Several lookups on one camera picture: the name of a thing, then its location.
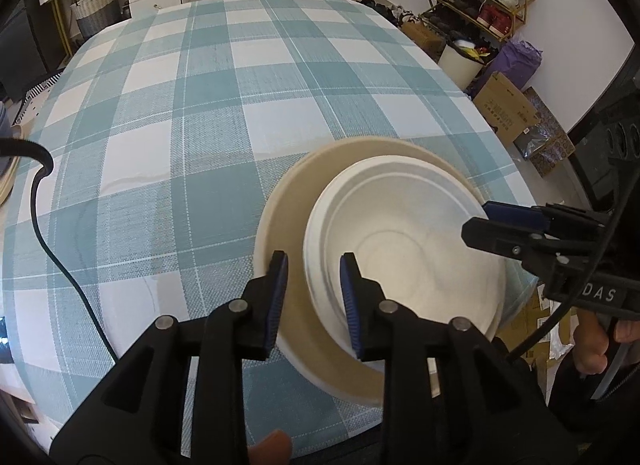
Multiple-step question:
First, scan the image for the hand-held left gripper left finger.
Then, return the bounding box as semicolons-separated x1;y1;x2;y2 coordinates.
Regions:
48;250;290;465

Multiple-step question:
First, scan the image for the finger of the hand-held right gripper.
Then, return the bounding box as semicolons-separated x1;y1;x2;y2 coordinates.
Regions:
461;217;573;287
481;201;611;241

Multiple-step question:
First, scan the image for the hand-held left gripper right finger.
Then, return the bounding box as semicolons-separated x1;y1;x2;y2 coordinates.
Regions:
339;252;581;465

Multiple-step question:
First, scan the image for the large beige plate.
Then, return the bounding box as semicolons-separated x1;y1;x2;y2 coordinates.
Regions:
254;137;501;407

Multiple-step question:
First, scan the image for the person's right hand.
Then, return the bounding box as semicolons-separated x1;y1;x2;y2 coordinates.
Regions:
571;317;640;378

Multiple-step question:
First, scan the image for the person's left hand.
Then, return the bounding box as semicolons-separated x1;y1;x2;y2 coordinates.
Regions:
247;431;293;465

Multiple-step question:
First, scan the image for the brown cardboard box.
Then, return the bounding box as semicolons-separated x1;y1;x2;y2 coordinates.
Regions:
472;71;543;133

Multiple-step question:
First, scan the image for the purple bag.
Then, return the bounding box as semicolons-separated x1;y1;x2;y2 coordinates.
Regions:
492;40;543;93

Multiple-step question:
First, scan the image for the white bin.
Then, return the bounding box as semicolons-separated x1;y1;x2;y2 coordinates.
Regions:
437;40;488;90

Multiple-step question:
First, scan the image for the teal checkered tablecloth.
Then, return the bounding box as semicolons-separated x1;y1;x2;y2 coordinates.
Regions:
0;0;538;461

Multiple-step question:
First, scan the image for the small cardboard box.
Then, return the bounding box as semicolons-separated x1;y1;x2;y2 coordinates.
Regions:
402;20;446;58

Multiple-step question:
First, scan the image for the black white striped rug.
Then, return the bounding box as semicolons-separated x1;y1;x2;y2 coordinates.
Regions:
12;72;63;126

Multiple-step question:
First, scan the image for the woven laundry basket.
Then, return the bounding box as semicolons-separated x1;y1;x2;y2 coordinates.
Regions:
69;0;121;40

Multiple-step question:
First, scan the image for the dark refrigerator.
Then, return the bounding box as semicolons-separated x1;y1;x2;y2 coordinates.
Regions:
0;0;51;100

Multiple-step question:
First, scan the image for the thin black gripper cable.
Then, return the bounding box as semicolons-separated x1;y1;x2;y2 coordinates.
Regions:
507;265;601;361

